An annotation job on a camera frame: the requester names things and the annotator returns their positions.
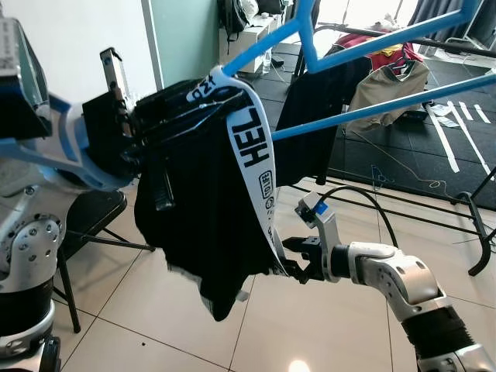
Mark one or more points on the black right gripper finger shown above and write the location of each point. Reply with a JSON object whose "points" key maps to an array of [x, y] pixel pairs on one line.
{"points": [[296, 244], [298, 270]]}

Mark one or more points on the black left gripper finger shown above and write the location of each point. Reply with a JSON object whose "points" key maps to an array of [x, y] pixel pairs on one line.
{"points": [[116, 85]]}

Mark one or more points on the black garment with white band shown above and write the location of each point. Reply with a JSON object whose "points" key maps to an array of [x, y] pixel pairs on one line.
{"points": [[194, 201]]}

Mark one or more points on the blue plastic hanger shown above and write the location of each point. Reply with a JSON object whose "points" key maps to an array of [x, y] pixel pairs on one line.
{"points": [[387, 104]]}

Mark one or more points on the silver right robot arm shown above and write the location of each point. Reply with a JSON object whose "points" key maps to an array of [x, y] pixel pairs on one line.
{"points": [[395, 275]]}

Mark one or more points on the white tape strip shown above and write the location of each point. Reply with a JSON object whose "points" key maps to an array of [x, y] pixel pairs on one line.
{"points": [[447, 146]]}

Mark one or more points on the black clothes rack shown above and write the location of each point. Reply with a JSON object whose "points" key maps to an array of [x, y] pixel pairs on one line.
{"points": [[457, 49]]}

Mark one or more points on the black backpack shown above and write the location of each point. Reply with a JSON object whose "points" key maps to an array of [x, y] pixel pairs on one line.
{"points": [[232, 19]]}

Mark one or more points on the dark grey curtain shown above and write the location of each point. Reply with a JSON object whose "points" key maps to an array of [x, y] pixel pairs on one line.
{"points": [[438, 9]]}

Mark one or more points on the white shelf unit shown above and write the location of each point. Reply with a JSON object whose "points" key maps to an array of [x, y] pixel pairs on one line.
{"points": [[248, 43]]}

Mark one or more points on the beige T-shirt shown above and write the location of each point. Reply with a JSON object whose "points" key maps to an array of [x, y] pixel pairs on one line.
{"points": [[387, 85]]}

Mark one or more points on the red garment yellow print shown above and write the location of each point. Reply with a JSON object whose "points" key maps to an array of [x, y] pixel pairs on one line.
{"points": [[353, 40]]}

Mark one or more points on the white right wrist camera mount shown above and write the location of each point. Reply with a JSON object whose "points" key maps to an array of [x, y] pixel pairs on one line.
{"points": [[322, 221]]}

